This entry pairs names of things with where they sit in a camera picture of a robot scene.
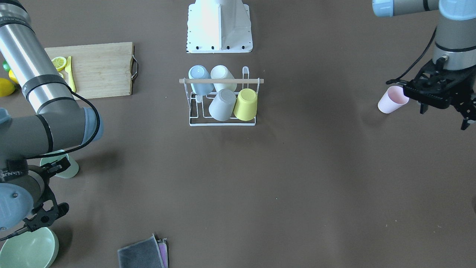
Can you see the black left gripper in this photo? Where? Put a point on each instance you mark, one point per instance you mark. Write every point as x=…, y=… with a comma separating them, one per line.
x=469, y=107

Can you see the pink plastic cup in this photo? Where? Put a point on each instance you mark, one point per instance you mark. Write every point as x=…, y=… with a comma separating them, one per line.
x=392, y=100

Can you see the mint green plastic cup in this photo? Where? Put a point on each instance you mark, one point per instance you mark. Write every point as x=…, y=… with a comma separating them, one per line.
x=69, y=172

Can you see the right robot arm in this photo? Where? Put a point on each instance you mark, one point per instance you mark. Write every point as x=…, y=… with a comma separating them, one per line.
x=33, y=148

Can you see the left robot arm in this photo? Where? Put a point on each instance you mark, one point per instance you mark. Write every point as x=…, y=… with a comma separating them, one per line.
x=453, y=39

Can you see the yellow plastic cup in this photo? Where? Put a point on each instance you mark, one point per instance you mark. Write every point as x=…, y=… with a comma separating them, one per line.
x=246, y=105

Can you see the grey plastic cup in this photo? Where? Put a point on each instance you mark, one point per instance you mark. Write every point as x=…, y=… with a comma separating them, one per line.
x=222, y=106

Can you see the white plastic cup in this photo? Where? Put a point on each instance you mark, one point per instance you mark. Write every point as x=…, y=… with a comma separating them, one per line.
x=221, y=72

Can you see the grey folded cloth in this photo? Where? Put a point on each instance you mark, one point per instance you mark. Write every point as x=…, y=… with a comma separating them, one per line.
x=149, y=253

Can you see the wooden cutting board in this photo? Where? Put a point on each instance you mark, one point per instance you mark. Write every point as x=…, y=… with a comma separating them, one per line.
x=100, y=70

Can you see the yellow plastic knife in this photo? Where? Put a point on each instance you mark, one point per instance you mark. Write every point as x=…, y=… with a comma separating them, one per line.
x=69, y=72

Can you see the lemon slice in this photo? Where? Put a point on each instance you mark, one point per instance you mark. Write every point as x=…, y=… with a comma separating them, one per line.
x=59, y=63

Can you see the mint green bowl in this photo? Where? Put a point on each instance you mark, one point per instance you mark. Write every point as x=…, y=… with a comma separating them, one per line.
x=36, y=249

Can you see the whole yellow lemon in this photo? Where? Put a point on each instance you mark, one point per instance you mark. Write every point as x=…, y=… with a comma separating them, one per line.
x=6, y=87

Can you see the green lime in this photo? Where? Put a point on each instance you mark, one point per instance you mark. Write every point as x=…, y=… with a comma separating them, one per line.
x=6, y=66

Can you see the white wire cup rack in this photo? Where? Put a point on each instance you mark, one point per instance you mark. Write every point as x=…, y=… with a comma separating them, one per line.
x=200, y=92

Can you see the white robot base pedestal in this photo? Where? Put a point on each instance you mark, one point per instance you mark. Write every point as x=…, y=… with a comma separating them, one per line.
x=219, y=26

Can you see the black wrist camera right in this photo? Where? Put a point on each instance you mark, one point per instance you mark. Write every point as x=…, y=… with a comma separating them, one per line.
x=46, y=209

